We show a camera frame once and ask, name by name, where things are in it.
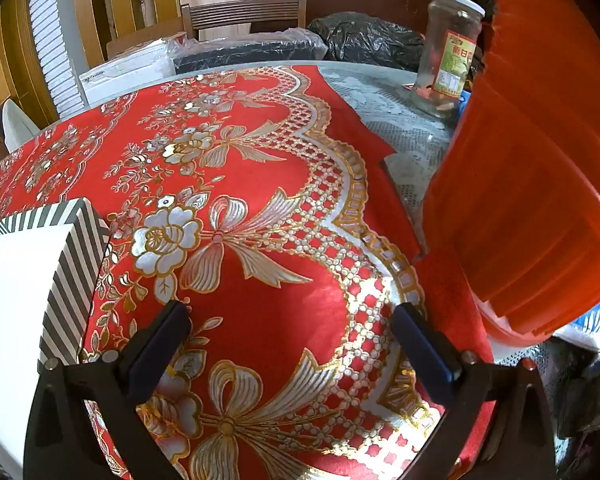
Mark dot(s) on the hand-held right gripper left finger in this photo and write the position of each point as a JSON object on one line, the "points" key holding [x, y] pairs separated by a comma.
{"points": [[155, 355]]}

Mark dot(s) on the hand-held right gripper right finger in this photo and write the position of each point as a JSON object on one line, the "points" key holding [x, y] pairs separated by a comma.
{"points": [[422, 350]]}

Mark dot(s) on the black white striped box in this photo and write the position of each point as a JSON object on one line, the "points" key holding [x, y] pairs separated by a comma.
{"points": [[75, 270]]}

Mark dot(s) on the red floral tablecloth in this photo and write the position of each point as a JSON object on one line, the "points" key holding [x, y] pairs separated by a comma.
{"points": [[280, 280]]}

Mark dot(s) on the dark cloth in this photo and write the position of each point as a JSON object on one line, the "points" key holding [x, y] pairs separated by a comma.
{"points": [[590, 410]]}

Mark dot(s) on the orange ribbed bottle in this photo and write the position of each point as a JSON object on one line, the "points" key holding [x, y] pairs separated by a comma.
{"points": [[530, 185]]}

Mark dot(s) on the white plastic chair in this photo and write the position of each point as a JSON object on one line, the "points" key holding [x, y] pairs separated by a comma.
{"points": [[17, 122]]}

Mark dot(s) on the white flat box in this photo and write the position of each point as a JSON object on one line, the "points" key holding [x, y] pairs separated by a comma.
{"points": [[130, 75]]}

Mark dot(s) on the glass jar with label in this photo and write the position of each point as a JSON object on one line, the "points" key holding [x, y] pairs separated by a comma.
{"points": [[440, 50]]}

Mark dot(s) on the brown cardboard sheet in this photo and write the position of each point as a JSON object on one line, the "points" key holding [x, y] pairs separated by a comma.
{"points": [[145, 42]]}

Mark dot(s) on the black plastic bag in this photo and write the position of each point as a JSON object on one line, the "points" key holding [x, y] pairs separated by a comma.
{"points": [[489, 0], [365, 40]]}

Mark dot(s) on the black box in plastic wrap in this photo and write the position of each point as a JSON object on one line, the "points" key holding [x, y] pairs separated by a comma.
{"points": [[250, 52]]}

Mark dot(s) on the wooden slatted chair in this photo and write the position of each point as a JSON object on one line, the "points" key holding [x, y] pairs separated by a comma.
{"points": [[245, 10]]}

